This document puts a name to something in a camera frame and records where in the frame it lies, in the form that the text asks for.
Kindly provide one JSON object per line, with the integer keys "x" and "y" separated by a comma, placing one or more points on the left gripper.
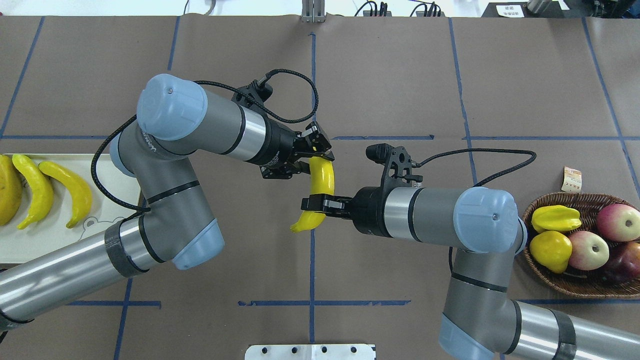
{"x": 279, "y": 145}

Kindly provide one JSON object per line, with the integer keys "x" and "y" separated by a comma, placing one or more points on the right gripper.
{"x": 369, "y": 208}

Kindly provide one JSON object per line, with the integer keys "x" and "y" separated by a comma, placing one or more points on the greenish yellow banana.
{"x": 42, "y": 190}

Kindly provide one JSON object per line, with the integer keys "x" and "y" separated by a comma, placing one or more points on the yellow banana black tip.
{"x": 10, "y": 190}

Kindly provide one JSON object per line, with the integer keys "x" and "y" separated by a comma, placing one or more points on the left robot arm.
{"x": 144, "y": 165}

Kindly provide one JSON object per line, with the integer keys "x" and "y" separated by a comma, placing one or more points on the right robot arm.
{"x": 478, "y": 320}

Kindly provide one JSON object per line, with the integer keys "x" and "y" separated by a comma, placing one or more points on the brown wicker basket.
{"x": 576, "y": 282}

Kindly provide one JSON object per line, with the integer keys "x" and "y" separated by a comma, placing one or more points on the yellow starfruit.
{"x": 556, "y": 218}

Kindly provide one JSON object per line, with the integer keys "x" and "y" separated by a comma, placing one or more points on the yellow lemon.
{"x": 552, "y": 249}

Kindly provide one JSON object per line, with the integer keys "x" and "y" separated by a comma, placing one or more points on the paper price tag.
{"x": 572, "y": 181}

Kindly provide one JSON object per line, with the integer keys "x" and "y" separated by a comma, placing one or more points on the white rectangular tray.
{"x": 49, "y": 234}

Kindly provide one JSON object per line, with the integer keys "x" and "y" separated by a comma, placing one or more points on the pink white peach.
{"x": 618, "y": 222}

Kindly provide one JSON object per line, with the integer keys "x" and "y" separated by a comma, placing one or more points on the yellow red mango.
{"x": 623, "y": 264}

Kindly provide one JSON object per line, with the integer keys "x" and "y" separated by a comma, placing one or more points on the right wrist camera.
{"x": 397, "y": 164}

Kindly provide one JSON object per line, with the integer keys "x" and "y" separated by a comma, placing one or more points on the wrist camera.
{"x": 251, "y": 94}
{"x": 397, "y": 164}

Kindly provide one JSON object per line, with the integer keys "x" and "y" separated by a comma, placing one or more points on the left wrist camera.
{"x": 251, "y": 94}

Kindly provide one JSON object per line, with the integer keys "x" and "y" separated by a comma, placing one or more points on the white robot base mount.
{"x": 331, "y": 351}

